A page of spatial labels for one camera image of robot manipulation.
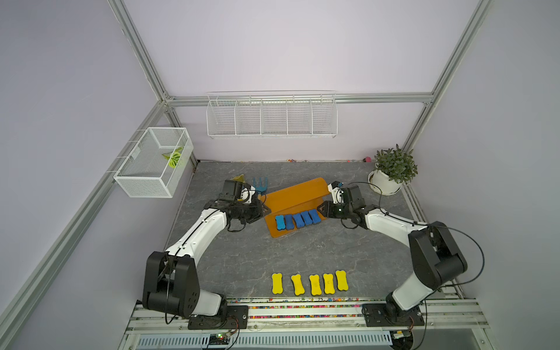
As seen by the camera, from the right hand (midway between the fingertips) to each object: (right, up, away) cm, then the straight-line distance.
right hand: (319, 206), depth 92 cm
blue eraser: (-17, -7, +2) cm, 18 cm away
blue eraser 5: (-2, -5, +4) cm, 6 cm away
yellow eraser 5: (+7, -26, -12) cm, 29 cm away
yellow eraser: (-10, -27, -13) cm, 32 cm away
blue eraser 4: (-5, -6, +4) cm, 9 cm away
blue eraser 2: (-13, -7, +3) cm, 15 cm away
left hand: (-21, -2, -9) cm, 23 cm away
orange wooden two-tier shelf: (-7, +4, +2) cm, 8 cm away
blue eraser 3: (-9, -6, +2) cm, 11 cm away
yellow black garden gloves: (-38, +13, +18) cm, 44 cm away
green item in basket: (-56, +20, -11) cm, 61 cm away
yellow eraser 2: (-17, -28, -13) cm, 36 cm away
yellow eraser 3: (-3, -27, -13) cm, 30 cm away
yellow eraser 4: (+2, -27, -13) cm, 30 cm away
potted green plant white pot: (+32, +16, -1) cm, 36 cm away
